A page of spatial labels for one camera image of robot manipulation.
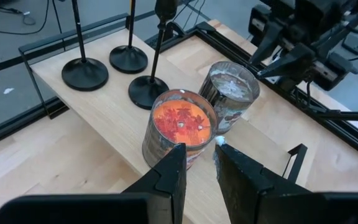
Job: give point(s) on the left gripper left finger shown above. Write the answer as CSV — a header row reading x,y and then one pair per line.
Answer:
x,y
169,193

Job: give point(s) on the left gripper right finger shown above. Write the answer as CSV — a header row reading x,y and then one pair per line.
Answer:
x,y
250,199

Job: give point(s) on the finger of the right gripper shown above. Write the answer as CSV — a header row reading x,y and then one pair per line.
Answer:
x,y
294,60
269,40

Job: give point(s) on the glass jar orange candle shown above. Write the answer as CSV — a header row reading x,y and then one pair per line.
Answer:
x,y
182,124

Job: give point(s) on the black metal candlestick holder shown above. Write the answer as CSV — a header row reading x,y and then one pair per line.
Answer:
x,y
148,93
128,59
84,74

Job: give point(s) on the white paper scrap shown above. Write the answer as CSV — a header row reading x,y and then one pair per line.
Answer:
x,y
8,91

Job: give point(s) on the black aluminium table frame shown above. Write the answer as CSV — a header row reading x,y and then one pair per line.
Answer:
x,y
225,46

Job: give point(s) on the wooden shelf black metal frame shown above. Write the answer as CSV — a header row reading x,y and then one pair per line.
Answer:
x,y
110,105

